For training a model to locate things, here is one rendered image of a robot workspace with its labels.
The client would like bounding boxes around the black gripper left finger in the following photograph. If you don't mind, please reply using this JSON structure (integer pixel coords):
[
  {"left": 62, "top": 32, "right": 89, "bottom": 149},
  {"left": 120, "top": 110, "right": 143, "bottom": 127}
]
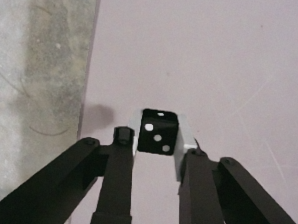
[{"left": 0, "top": 108, "right": 143, "bottom": 224}]

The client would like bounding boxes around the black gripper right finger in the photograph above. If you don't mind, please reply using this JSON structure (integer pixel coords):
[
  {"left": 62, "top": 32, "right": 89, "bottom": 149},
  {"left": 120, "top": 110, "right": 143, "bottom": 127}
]
[{"left": 173, "top": 114, "right": 297, "bottom": 224}]

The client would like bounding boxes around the black die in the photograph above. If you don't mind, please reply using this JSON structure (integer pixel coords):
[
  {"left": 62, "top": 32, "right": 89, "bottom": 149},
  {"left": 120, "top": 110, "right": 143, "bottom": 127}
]
[{"left": 137, "top": 108, "right": 179, "bottom": 156}]

